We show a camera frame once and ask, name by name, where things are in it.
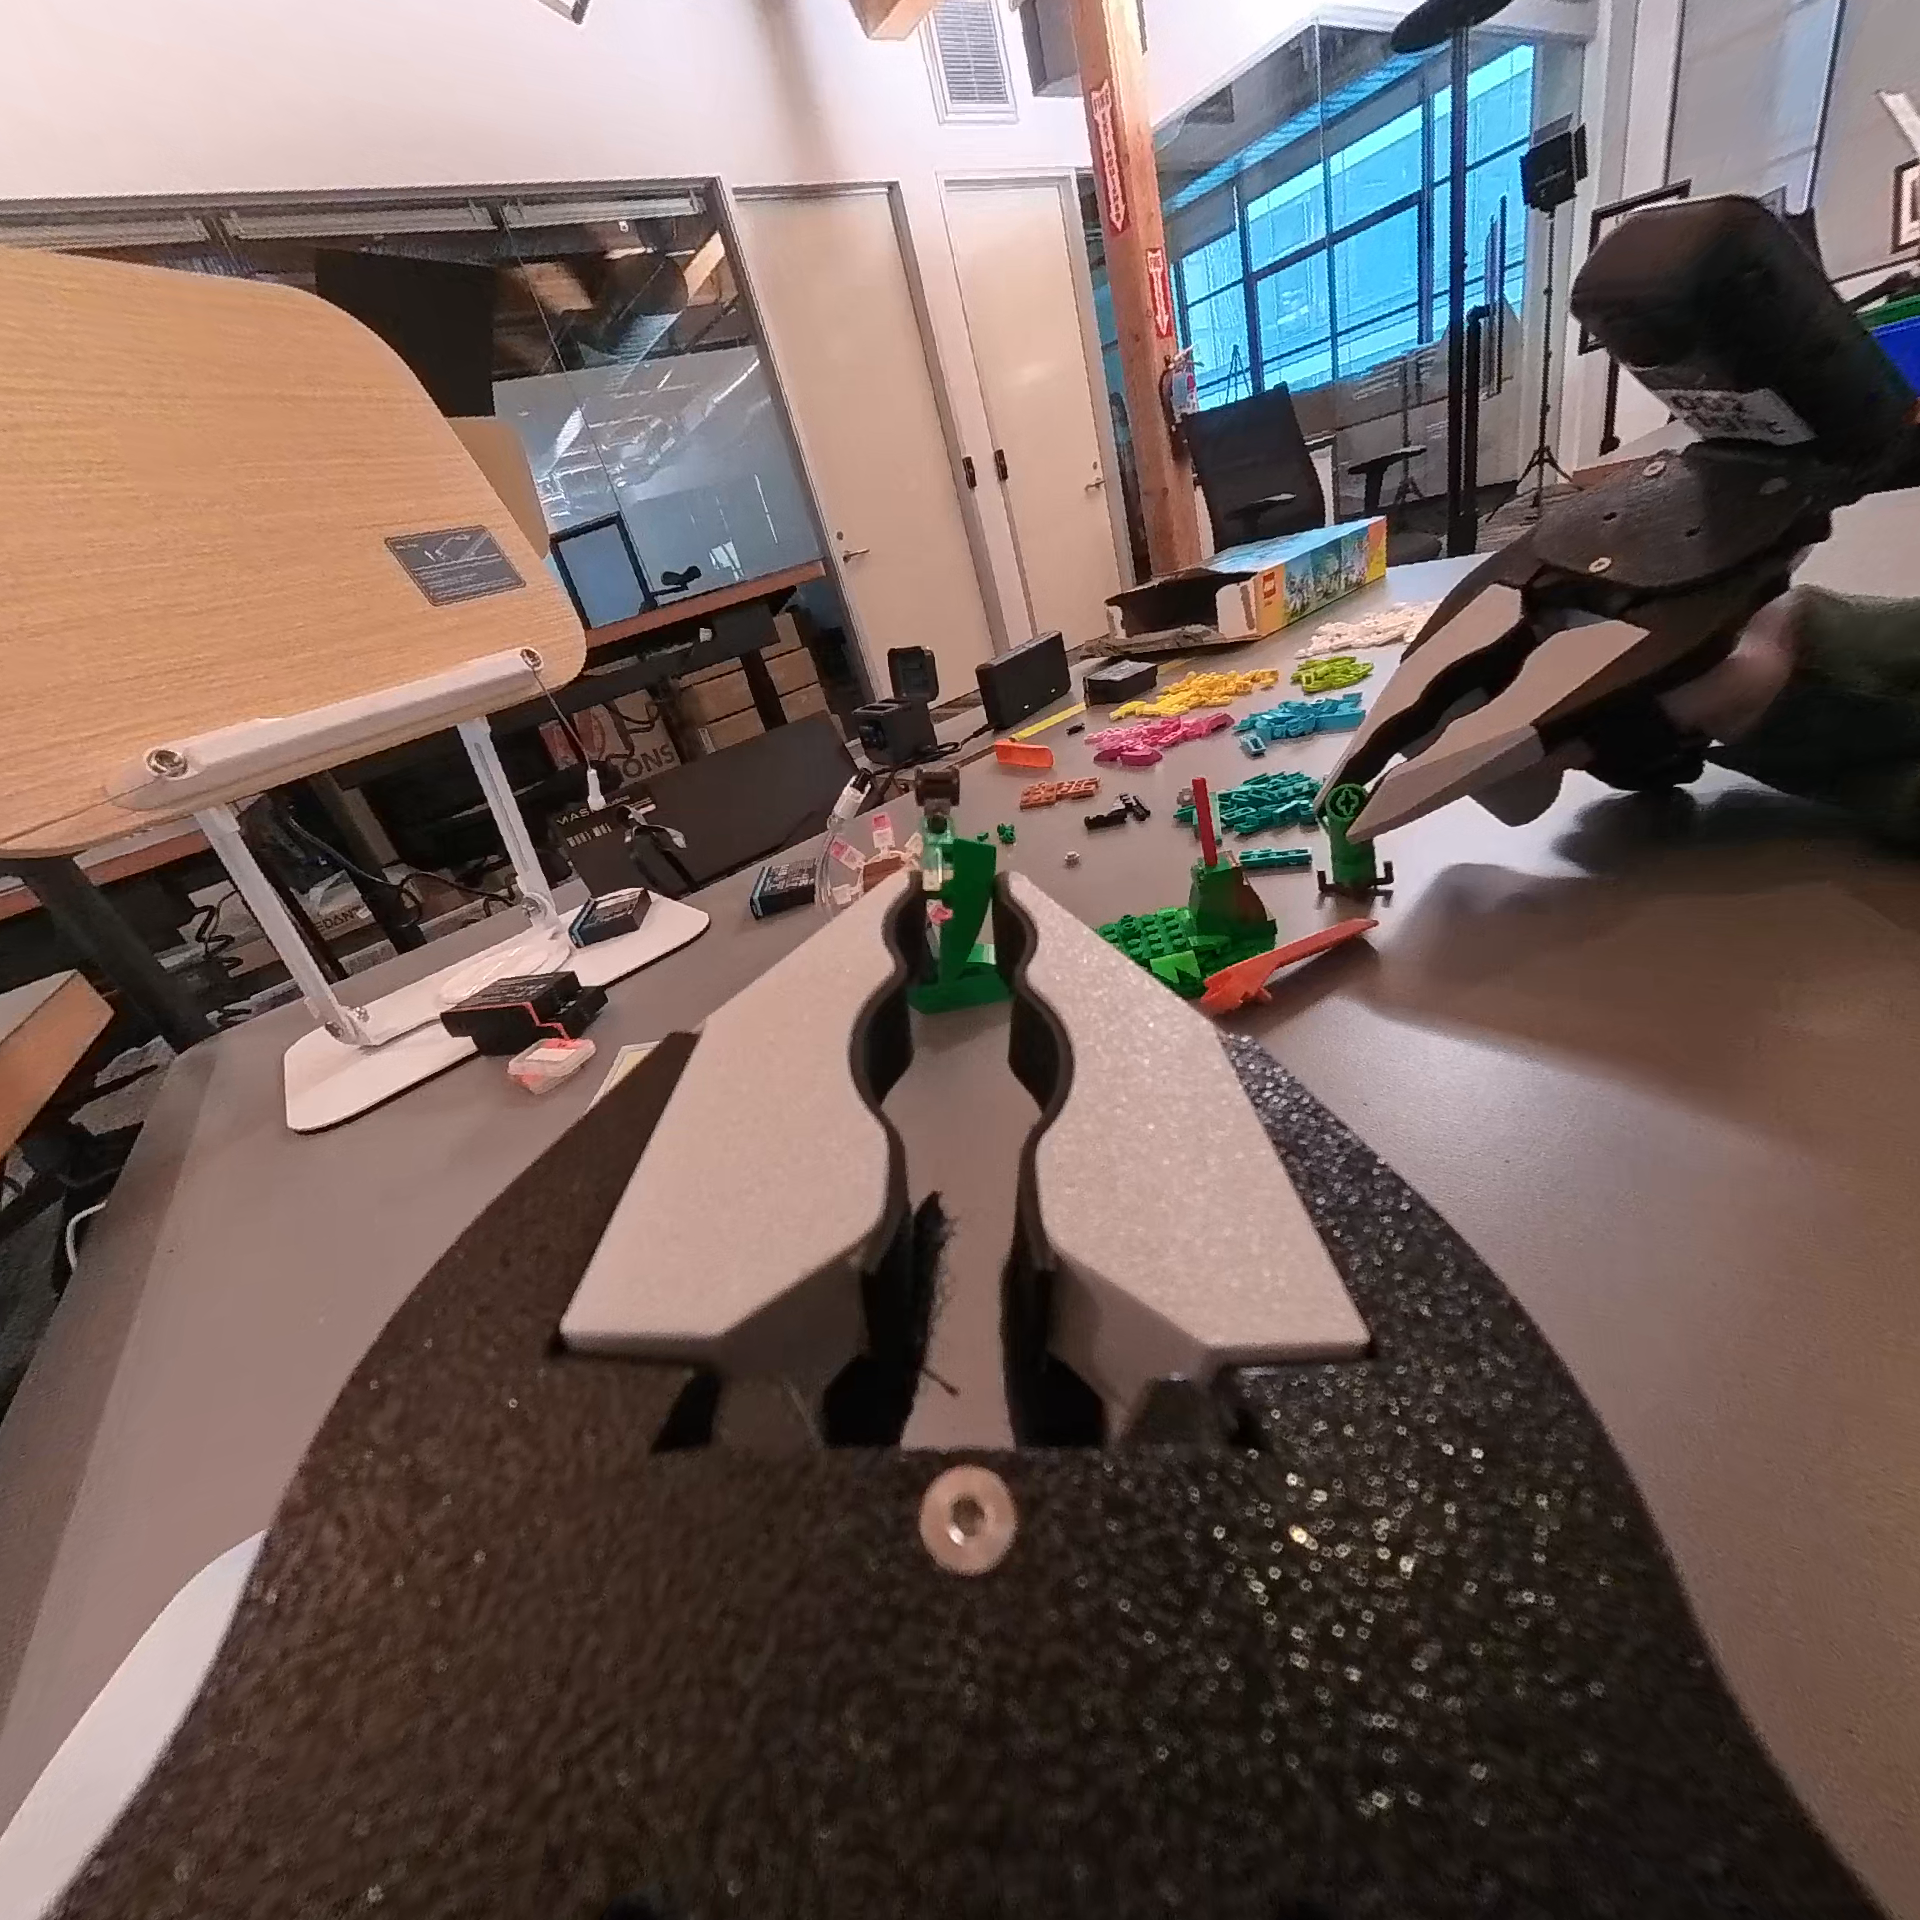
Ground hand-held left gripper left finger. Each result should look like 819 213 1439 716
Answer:
558 867 918 1404

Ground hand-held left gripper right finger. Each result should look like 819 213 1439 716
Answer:
999 867 1378 1440

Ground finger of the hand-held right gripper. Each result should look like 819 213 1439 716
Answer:
1349 617 1667 845
1324 571 1549 800

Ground green lego cylinder piece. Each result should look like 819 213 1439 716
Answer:
1315 775 1397 902

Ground green lego base build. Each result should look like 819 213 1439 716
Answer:
1095 775 1280 997

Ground green lego stem assembly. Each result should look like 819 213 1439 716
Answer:
904 760 1004 1014

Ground pile of white lego pieces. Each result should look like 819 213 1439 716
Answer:
1295 600 1442 655

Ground lego instruction booklet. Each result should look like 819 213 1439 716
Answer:
589 1035 701 1113

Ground lego set box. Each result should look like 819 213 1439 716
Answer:
1105 517 1390 646

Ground pile of cyan lego pieces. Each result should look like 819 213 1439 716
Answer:
1233 690 1373 753

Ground orange lego leaf piece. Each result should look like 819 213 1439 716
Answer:
1200 918 1379 1014

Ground pile of teal lego pieces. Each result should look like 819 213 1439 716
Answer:
1213 768 1331 839

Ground pile of yellow lego pieces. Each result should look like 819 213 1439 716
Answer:
1109 671 1277 724

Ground pink lego flower assembly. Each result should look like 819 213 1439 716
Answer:
816 810 924 916

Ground pile of pink lego pieces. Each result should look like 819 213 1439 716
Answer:
1083 712 1230 770

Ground person's right hand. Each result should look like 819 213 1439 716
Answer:
1658 591 1810 753

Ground black case red stripe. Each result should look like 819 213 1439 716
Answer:
438 969 612 1062

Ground black office chair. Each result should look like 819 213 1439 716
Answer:
1185 381 1443 569

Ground black flat case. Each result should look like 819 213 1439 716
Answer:
575 712 860 896

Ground black speaker on tripod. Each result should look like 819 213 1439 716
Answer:
1500 121 1594 505

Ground black charger box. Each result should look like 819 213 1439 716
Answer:
975 633 1071 733

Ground wooden pillar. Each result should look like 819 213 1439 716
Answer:
1069 0 1209 584

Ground large window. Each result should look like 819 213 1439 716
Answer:
1156 37 1584 451

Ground stack of cardboard boxes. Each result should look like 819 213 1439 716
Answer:
660 607 837 753

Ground white door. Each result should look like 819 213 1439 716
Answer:
940 169 1123 644
732 184 1004 654

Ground black charger dock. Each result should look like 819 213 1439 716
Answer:
851 644 949 770

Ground wooden office desk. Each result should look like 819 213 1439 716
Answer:
577 560 834 639

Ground black monitor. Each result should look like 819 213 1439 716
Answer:
546 511 629 629

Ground wooden board white stand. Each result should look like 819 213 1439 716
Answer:
0 247 713 1138

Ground white plug thin cable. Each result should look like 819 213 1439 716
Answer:
526 646 610 810

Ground wall vent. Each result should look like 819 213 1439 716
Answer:
918 0 1020 126

